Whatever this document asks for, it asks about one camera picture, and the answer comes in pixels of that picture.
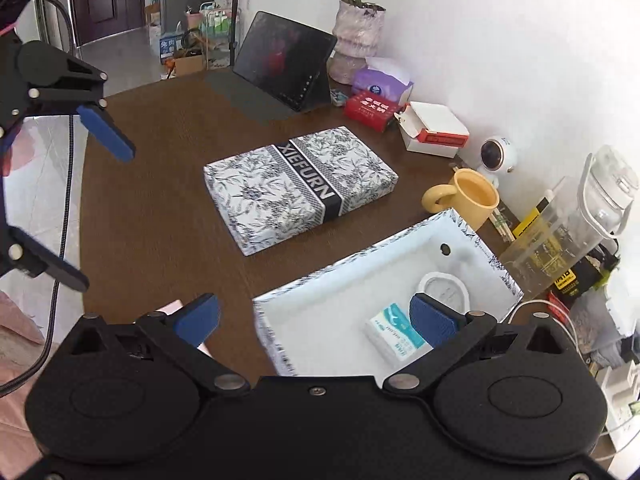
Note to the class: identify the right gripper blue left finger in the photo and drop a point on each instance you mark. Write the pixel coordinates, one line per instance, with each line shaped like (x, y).
(197, 320)

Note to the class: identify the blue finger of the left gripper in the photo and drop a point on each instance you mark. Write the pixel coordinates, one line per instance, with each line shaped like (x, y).
(27, 255)
(100, 124)

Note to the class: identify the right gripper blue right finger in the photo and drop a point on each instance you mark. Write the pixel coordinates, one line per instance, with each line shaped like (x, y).
(433, 321)

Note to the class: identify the dental floss pick box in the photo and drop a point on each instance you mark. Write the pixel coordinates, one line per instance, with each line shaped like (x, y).
(392, 334)

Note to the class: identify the floral XIEFURN box lid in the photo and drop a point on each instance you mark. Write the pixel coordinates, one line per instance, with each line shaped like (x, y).
(271, 194)

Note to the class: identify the white round tape roll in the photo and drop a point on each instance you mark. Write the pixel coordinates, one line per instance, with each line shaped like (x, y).
(447, 289)

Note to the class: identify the floral open storage box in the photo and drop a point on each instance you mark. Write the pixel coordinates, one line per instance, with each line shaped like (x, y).
(316, 325)

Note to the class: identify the yellow mug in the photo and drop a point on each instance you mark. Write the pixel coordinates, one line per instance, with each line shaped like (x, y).
(469, 193)

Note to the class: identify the yellow black package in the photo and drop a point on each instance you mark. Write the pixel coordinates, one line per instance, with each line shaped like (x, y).
(550, 246)

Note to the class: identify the black tablet with case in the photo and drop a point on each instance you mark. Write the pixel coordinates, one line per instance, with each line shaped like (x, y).
(281, 70)

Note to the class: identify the white power strip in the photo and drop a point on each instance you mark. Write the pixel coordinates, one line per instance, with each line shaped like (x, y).
(620, 387)

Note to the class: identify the white and red open box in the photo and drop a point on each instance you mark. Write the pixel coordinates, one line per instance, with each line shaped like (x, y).
(431, 129)

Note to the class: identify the clear plastic water bottle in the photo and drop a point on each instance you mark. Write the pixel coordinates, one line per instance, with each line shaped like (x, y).
(583, 211)

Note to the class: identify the red cigarette pack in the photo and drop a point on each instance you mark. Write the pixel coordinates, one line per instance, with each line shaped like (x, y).
(371, 110)

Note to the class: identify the purple tissue pack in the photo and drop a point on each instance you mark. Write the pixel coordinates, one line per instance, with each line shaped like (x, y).
(385, 78)

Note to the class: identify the white flower vase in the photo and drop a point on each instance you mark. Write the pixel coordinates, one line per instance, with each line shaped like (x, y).
(358, 30)

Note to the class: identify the white round camera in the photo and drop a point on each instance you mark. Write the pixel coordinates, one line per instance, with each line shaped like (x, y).
(498, 157)

